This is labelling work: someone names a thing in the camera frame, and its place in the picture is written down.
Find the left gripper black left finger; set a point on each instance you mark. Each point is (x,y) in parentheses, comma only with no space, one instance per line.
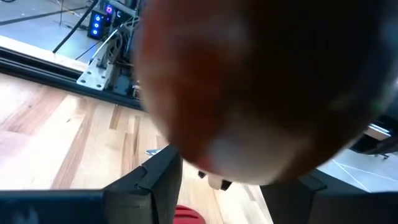
(149,193)

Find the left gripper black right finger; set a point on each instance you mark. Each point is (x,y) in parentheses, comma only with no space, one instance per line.
(289,205)

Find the red slotted spoon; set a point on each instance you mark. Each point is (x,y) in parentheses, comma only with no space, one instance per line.
(186,216)

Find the brown wooden spoon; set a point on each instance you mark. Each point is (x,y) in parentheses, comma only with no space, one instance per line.
(248,77)

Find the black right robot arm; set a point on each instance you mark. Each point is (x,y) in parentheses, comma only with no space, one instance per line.
(122,82)

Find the silver metal bracket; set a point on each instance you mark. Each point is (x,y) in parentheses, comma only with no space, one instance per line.
(93,77)

